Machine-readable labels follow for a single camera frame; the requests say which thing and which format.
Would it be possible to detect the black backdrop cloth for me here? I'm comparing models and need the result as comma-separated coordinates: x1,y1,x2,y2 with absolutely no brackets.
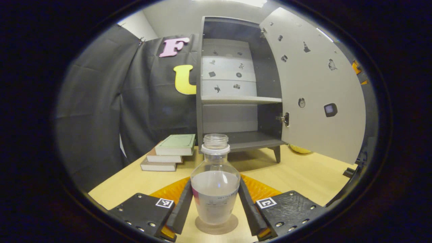
54,24,204,193

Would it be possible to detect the round brown coaster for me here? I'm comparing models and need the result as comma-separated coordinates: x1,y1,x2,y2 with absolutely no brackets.
195,214,239,235

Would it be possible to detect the large ceiling light panel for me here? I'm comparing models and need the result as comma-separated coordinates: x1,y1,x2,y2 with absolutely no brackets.
236,0,267,8

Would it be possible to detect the grey cover book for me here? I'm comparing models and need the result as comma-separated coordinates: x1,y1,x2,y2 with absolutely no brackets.
140,158,178,172

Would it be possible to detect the pale yellow textured ball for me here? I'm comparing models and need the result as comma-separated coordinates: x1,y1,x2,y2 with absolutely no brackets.
289,144,313,155

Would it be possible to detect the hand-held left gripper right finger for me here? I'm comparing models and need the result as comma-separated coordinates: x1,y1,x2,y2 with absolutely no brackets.
238,174,327,241

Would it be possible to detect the clear plastic bottle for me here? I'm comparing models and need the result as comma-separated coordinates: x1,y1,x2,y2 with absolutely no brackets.
190,133,241,226

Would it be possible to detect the grey cabinet door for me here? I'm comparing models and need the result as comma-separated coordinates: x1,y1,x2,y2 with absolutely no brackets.
259,7,367,165

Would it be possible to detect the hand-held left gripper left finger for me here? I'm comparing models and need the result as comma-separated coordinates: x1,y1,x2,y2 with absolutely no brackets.
108,177,193,242

